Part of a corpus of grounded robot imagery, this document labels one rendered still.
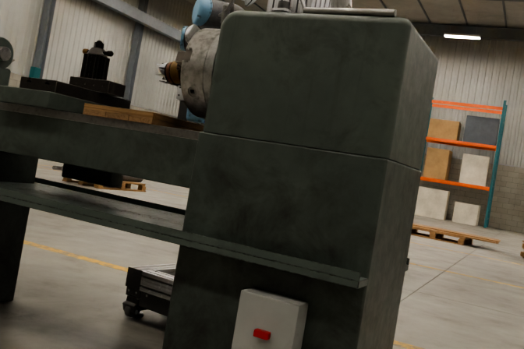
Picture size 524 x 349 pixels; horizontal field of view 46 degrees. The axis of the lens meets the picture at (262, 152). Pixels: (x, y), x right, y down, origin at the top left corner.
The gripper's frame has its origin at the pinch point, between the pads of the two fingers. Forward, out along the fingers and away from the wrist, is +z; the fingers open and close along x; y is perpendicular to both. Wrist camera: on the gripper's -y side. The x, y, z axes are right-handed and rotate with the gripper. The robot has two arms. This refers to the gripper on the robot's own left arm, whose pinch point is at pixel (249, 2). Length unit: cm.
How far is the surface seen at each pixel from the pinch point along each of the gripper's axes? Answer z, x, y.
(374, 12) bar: 9.1, 9.3, -46.8
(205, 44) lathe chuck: 17.1, -0.9, 10.4
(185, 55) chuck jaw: 21.4, -1.7, 16.7
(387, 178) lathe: 50, -9, -58
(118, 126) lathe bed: 47, -10, 37
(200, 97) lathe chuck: 32.5, -9.0, 10.0
